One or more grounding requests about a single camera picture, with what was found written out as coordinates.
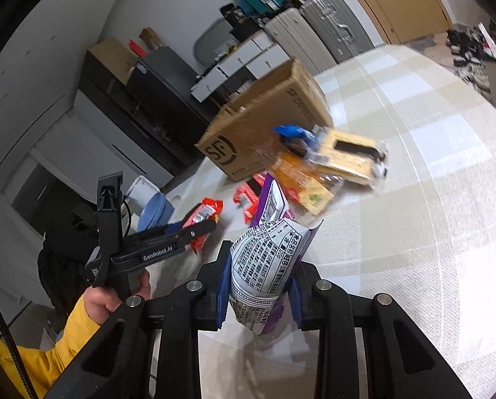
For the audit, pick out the blue wrapper packet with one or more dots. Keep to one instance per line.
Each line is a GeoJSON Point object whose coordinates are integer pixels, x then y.
{"type": "Point", "coordinates": [293, 135]}

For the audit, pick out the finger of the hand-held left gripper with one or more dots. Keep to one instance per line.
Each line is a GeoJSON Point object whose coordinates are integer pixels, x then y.
{"type": "Point", "coordinates": [198, 232]}
{"type": "Point", "coordinates": [175, 229]}

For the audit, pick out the white cylindrical container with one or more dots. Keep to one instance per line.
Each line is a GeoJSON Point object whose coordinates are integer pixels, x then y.
{"type": "Point", "coordinates": [139, 193]}

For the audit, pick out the dark cloth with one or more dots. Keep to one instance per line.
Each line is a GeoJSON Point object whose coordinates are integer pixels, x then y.
{"type": "Point", "coordinates": [65, 257]}

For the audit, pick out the brown paper bag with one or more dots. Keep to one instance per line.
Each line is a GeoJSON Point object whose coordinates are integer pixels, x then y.
{"type": "Point", "coordinates": [152, 38]}

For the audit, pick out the stack of blue bowls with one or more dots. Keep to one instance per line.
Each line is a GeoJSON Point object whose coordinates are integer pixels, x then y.
{"type": "Point", "coordinates": [156, 214]}

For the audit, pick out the white desk with drawers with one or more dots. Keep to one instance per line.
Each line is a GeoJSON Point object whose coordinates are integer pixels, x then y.
{"type": "Point", "coordinates": [239, 62]}

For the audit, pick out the beige suitcase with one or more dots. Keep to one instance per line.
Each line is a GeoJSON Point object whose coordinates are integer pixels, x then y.
{"type": "Point", "coordinates": [297, 37]}

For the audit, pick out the black bag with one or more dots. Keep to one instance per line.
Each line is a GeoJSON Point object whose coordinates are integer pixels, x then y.
{"type": "Point", "coordinates": [239, 20]}

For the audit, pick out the orange cracker packet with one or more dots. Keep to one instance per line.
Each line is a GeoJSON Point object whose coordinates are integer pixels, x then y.
{"type": "Point", "coordinates": [297, 174]}

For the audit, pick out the grey door mat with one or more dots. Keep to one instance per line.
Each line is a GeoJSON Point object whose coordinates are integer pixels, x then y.
{"type": "Point", "coordinates": [424, 41]}

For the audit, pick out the silver suitcase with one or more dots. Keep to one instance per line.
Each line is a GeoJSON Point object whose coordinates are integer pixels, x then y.
{"type": "Point", "coordinates": [335, 20]}

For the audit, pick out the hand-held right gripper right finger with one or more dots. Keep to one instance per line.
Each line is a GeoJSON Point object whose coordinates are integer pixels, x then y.
{"type": "Point", "coordinates": [310, 299]}

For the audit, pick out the person's left forearm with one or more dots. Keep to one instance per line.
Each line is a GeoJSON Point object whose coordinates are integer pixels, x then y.
{"type": "Point", "coordinates": [44, 361]}

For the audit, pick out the scattered sneakers group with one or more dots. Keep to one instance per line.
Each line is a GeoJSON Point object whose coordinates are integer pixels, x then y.
{"type": "Point", "coordinates": [460, 39]}

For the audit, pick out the wooden door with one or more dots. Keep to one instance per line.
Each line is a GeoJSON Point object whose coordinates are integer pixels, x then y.
{"type": "Point", "coordinates": [389, 0]}

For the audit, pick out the person's left hand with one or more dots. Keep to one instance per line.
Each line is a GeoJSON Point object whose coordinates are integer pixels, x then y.
{"type": "Point", "coordinates": [102, 303]}

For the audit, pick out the black cabinet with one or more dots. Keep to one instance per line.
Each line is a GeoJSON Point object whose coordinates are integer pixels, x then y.
{"type": "Point", "coordinates": [169, 95]}

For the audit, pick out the clear cracker packet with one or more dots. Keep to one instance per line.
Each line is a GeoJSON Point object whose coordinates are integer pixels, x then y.
{"type": "Point", "coordinates": [351, 158]}

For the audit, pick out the red paper bag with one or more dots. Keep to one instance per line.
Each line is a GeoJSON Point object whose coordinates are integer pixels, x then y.
{"type": "Point", "coordinates": [136, 48]}

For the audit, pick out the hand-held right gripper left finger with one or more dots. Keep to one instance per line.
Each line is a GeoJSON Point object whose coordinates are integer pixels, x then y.
{"type": "Point", "coordinates": [198, 299]}

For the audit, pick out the dark wardrobe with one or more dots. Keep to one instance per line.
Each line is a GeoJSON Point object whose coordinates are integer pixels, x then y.
{"type": "Point", "coordinates": [106, 91]}

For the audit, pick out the small red packet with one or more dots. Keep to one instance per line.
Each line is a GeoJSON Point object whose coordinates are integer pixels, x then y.
{"type": "Point", "coordinates": [248, 199]}
{"type": "Point", "coordinates": [204, 212]}

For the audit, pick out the brown cardboard box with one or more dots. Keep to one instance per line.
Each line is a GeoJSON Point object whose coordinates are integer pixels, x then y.
{"type": "Point", "coordinates": [256, 133]}

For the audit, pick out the oval grey mirror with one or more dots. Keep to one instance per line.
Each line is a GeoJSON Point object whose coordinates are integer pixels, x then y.
{"type": "Point", "coordinates": [210, 43]}

